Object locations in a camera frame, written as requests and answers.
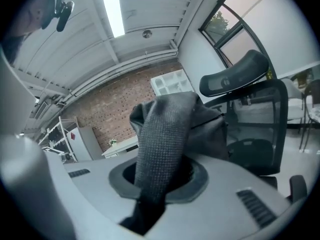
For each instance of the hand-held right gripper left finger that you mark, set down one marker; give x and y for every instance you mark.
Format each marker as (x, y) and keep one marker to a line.
(100, 196)

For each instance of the white ceiling pipes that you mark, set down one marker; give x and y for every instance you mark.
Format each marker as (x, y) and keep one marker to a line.
(125, 65)

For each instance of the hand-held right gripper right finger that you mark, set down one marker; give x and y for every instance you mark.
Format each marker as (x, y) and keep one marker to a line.
(212, 209)

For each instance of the low white cabinet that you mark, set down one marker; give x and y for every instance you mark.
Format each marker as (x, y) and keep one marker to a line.
(120, 147)

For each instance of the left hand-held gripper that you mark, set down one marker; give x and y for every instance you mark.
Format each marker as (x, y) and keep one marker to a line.
(66, 157)

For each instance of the black mesh office chair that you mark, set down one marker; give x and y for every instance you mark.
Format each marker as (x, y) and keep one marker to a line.
(250, 66)

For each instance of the long ceiling light strip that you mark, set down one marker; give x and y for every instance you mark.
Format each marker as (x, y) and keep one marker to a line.
(113, 9)

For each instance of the small potted plant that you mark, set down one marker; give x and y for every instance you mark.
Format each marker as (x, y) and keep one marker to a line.
(113, 142)

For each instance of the white metal shelving rack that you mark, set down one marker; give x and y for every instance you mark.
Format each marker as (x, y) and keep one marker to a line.
(66, 136)

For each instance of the person's head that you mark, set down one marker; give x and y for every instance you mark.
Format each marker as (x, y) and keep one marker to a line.
(32, 11)

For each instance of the white bookshelf desk unit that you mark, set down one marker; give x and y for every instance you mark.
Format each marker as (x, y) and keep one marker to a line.
(172, 82)

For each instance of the black framed window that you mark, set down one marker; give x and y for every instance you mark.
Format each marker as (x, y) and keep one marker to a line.
(275, 21)

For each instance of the grey knitted cloth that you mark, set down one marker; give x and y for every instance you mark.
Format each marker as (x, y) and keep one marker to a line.
(162, 139)

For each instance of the white cabinet with red sticker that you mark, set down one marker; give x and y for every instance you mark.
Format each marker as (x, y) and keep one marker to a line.
(85, 144)

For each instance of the round ceiling smoke detector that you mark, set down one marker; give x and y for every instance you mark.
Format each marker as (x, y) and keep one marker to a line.
(147, 34)

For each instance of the black head-mounted camera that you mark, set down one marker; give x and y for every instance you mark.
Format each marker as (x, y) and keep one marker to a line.
(63, 14)

